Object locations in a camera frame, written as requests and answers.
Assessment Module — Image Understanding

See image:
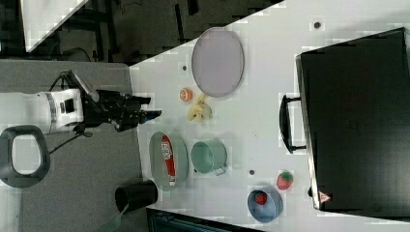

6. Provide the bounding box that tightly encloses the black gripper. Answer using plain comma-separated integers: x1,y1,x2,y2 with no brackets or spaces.
81,90,161,132

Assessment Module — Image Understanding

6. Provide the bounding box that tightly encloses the strawberry toy on table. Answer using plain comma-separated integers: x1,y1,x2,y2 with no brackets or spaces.
277,171,293,190

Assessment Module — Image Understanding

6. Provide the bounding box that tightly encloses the green metal pot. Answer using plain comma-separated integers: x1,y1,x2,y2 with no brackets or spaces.
190,139,227,176

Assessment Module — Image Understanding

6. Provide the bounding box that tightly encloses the black cylinder post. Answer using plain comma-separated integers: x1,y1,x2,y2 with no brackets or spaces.
115,180,159,214

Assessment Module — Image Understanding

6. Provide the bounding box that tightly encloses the strawberry toy in bowl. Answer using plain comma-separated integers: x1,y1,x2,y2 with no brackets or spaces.
254,191,267,205

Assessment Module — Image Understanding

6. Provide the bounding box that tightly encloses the orange slice toy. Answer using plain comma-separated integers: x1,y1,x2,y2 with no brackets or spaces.
179,88,193,102

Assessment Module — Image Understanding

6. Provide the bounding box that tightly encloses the black toaster oven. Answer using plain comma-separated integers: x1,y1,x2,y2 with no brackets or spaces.
295,27,410,221

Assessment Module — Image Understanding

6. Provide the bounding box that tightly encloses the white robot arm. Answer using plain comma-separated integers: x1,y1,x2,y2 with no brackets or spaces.
1,89,161,134

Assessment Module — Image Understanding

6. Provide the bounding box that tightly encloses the red ketchup bottle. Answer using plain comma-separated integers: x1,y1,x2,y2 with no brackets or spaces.
161,135,176,187

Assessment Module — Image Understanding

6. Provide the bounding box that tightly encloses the yellow banana bunch toy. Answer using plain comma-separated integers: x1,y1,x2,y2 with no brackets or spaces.
187,94,212,123

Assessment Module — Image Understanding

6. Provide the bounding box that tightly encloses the blue bowl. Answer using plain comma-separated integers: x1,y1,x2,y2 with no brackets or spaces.
248,187,283,223

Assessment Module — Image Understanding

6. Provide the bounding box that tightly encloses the purple round plate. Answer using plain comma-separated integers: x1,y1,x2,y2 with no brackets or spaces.
191,27,245,98

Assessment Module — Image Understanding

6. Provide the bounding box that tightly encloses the green oval strainer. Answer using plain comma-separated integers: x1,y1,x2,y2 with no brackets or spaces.
149,131,189,191

